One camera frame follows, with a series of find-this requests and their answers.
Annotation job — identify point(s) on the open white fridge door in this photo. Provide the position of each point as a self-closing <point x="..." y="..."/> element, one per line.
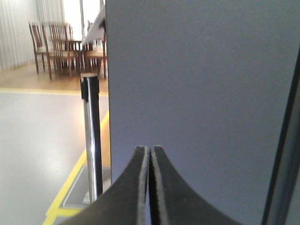
<point x="209" y="81"/>

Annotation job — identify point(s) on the brown wooden dining table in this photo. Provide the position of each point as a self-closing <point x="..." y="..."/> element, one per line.
<point x="81" y="63"/>

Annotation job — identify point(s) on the white curtains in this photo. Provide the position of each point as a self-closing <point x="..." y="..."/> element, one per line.
<point x="16" y="48"/>

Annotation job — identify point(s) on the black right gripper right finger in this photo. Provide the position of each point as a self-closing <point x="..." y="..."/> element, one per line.
<point x="173" y="201"/>

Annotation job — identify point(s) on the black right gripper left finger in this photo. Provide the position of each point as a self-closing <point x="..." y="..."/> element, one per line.
<point x="124" y="202"/>

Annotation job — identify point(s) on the brown wooden dining chair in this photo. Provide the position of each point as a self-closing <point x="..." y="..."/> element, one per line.
<point x="38" y="47"/>

